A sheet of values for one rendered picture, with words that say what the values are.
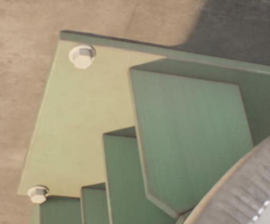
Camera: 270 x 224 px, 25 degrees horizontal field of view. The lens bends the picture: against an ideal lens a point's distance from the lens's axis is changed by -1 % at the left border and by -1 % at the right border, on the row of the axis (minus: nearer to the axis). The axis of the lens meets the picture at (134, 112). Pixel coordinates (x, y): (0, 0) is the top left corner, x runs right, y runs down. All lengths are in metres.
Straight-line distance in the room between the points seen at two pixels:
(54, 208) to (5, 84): 0.28
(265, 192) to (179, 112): 0.34
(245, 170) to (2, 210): 0.71
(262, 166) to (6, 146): 0.57
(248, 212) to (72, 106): 0.47
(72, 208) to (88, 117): 0.22
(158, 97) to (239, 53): 0.15
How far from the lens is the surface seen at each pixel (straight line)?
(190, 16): 0.86
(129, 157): 0.96
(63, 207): 1.11
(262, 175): 0.55
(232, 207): 0.51
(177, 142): 0.81
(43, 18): 0.84
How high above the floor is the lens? 0.66
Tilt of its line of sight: 42 degrees down
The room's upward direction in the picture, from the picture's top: 171 degrees clockwise
